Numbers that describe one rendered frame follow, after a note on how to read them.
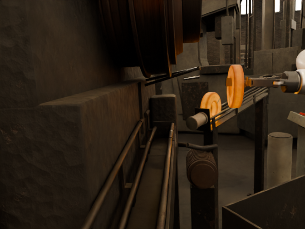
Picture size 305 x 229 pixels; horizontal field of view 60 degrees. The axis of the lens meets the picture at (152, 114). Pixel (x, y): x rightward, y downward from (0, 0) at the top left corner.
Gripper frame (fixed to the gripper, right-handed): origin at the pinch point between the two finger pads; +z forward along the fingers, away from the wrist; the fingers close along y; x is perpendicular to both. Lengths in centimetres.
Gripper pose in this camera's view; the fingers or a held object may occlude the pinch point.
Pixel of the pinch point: (235, 82)
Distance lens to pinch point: 101.1
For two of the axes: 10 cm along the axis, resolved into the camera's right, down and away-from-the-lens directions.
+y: 1.1, -1.8, 9.8
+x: 0.0, -9.8, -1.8
